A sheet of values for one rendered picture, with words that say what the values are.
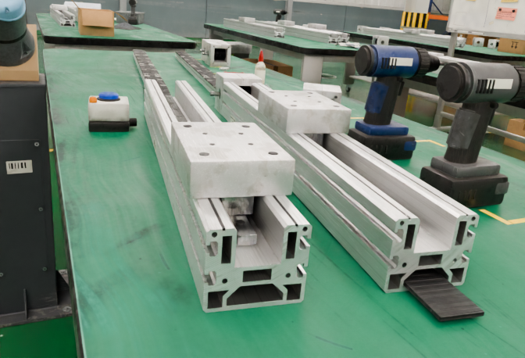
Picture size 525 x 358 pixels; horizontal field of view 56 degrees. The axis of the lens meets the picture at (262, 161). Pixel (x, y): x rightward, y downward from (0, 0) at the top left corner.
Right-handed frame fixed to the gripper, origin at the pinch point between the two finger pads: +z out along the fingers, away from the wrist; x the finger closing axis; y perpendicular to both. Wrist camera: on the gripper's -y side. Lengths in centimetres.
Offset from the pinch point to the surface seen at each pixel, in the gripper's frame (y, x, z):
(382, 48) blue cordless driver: 113, 117, -4
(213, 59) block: 3, 56, 28
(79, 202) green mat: 154, 75, 9
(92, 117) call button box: 120, 61, 10
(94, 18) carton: -81, -39, 26
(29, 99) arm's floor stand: 80, 19, 22
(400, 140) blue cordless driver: 115, 122, 14
